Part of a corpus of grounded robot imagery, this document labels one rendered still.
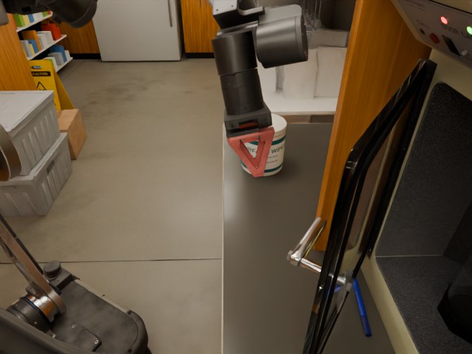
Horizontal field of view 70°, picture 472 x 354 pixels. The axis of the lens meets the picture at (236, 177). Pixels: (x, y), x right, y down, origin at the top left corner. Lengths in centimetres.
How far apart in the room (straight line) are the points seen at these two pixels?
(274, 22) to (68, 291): 151
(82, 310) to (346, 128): 135
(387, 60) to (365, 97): 6
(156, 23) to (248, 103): 477
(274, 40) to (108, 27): 497
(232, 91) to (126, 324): 124
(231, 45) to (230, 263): 47
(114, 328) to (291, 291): 98
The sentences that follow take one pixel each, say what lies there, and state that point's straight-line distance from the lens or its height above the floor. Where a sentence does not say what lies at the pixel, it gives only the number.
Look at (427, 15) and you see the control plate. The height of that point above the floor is 146.
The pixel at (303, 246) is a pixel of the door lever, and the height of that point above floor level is 121.
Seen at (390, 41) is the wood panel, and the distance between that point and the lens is 59.
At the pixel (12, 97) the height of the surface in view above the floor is 65.
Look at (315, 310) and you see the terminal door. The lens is 41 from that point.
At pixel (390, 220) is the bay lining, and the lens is 67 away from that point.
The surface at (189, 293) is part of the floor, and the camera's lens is 189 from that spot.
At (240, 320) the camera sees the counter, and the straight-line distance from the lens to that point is 69.
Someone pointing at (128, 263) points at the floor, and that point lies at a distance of 208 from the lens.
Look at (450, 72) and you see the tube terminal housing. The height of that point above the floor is 139.
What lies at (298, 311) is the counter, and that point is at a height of 94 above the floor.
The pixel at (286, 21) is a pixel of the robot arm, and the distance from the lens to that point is 47.
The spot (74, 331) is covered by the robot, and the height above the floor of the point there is 26.
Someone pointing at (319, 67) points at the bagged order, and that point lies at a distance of 159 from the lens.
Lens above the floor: 153
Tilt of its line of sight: 36 degrees down
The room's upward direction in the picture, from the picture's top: straight up
